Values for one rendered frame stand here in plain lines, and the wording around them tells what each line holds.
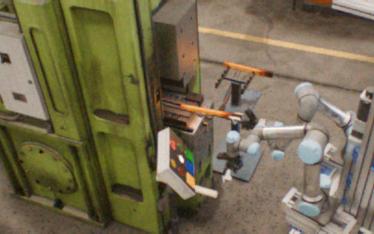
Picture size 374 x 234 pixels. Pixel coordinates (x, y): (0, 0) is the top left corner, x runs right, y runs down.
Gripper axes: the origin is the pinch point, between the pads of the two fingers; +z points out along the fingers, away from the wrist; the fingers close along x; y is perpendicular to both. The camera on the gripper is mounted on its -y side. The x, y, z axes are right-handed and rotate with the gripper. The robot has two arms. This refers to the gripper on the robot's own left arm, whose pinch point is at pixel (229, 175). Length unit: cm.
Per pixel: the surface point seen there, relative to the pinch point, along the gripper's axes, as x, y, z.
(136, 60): -13, -55, -71
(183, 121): 18, -51, -4
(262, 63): 227, -114, 93
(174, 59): 13, -50, -58
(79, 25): -20, -91, -85
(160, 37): 11, -58, -73
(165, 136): -16.0, -35.7, -25.5
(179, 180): -32.1, -12.5, -15.8
